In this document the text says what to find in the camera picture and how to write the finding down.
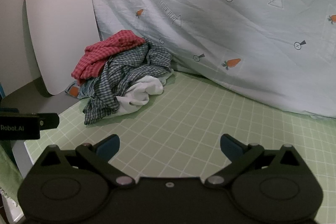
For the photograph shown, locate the white garment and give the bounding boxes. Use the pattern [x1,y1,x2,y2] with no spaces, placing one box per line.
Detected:
[115,76,164,117]

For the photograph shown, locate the blue checked shirt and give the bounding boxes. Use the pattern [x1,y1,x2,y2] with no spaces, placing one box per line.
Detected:
[83,39,174,125]

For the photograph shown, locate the white rounded board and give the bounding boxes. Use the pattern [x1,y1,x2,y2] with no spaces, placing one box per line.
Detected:
[25,0,103,97]

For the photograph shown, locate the light blue carrot-print sheet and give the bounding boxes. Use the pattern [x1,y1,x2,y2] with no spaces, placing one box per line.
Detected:
[33,0,336,118]

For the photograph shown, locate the blue jeans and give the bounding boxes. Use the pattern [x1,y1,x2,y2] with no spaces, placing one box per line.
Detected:
[64,80,92,99]

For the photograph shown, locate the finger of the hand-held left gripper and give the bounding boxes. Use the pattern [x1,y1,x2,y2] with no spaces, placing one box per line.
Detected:
[39,113,60,130]

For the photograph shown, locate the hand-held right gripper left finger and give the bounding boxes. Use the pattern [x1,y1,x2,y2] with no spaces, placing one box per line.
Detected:
[39,134,136,189]

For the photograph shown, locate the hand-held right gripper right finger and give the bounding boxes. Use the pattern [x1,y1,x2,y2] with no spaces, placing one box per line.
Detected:
[205,133,302,189]

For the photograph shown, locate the green grid bed sheet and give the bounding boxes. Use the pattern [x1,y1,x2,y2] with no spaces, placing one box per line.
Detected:
[24,69,336,214]

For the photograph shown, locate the green cloth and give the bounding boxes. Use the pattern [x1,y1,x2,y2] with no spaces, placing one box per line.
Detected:
[0,144,24,203]

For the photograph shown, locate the red checked pants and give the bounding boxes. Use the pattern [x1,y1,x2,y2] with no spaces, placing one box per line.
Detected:
[71,30,146,84]

